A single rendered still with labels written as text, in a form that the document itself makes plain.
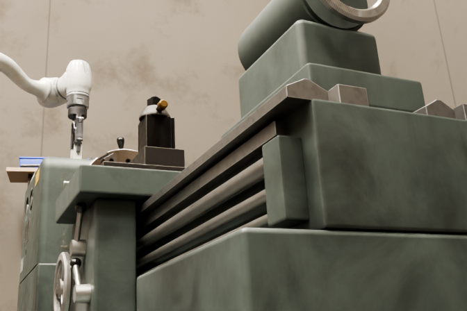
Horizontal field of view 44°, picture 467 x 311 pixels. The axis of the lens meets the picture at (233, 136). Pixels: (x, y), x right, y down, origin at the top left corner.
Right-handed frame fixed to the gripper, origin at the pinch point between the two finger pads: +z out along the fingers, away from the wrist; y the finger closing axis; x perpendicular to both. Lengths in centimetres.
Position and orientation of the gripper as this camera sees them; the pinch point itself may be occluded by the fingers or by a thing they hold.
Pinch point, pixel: (76, 157)
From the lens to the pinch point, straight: 235.9
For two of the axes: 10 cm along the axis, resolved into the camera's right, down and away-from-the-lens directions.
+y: 4.2, -3.3, -8.5
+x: 9.1, 0.9, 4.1
